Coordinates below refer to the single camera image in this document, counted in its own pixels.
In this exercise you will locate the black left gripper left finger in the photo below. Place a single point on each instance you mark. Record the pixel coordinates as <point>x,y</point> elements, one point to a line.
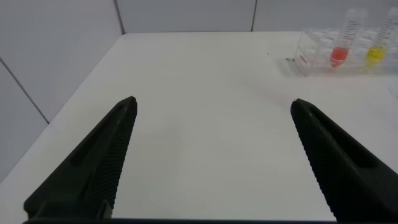
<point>93,168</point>

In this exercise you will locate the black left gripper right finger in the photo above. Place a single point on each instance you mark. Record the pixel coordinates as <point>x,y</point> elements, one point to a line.
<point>345,168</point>

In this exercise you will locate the red pigment test tube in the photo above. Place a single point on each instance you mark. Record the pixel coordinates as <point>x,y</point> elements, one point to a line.
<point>339,54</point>

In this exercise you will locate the yellow pigment test tube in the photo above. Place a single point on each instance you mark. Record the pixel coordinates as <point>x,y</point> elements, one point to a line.
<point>375,55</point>

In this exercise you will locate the clear acrylic test tube rack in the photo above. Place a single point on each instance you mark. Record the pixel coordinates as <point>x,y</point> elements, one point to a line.
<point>314,51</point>

